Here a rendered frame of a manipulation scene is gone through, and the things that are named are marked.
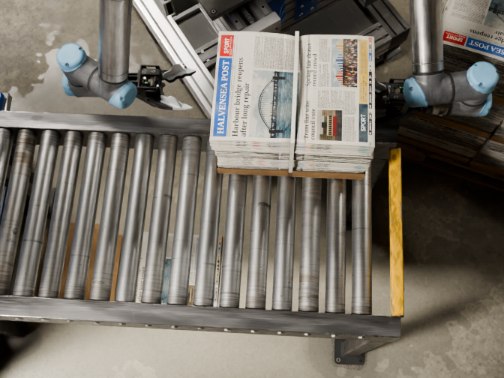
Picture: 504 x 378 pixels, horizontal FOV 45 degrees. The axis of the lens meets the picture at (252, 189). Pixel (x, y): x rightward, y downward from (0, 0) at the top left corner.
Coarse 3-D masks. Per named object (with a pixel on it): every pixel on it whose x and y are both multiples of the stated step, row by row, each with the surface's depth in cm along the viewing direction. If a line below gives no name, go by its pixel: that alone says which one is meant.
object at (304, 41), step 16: (288, 48) 145; (304, 48) 145; (288, 64) 143; (304, 64) 143; (288, 80) 142; (304, 80) 142; (288, 96) 141; (304, 96) 140; (288, 112) 139; (304, 112) 139; (288, 128) 138; (304, 128) 138; (288, 144) 138; (304, 144) 137; (288, 160) 149
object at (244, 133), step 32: (224, 32) 146; (256, 32) 146; (224, 64) 143; (256, 64) 143; (224, 96) 141; (256, 96) 141; (224, 128) 138; (256, 128) 138; (224, 160) 151; (256, 160) 150
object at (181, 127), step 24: (0, 120) 167; (24, 120) 166; (48, 120) 166; (72, 120) 166; (96, 120) 166; (120, 120) 165; (144, 120) 165; (168, 120) 165; (192, 120) 165; (384, 144) 162
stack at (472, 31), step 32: (448, 0) 183; (480, 0) 170; (448, 32) 167; (480, 32) 167; (448, 64) 175; (416, 128) 218; (448, 128) 209; (480, 128) 202; (416, 160) 241; (448, 160) 230; (480, 160) 221
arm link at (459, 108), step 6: (456, 102) 160; (486, 102) 159; (450, 108) 160; (456, 108) 160; (462, 108) 160; (468, 108) 159; (474, 108) 158; (480, 108) 160; (486, 108) 160; (450, 114) 162; (456, 114) 162; (462, 114) 162; (468, 114) 162; (474, 114) 162; (480, 114) 161; (486, 114) 161
